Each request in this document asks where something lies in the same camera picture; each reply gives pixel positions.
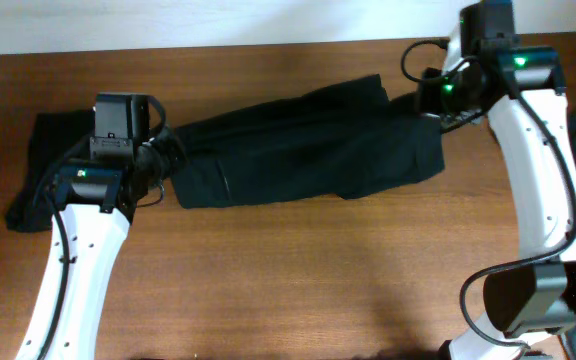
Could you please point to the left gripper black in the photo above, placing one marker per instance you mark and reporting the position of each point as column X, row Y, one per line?
column 174, row 152

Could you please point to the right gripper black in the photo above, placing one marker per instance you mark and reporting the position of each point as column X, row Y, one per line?
column 426, row 104

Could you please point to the dark green shorts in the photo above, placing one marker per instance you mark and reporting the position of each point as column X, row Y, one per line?
column 349, row 139

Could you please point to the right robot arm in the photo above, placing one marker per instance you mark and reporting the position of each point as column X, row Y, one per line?
column 521, row 91

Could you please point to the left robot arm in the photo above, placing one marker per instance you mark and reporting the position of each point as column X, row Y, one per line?
column 92, row 193

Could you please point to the folded black shorts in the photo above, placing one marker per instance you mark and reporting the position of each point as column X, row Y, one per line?
column 52, row 136

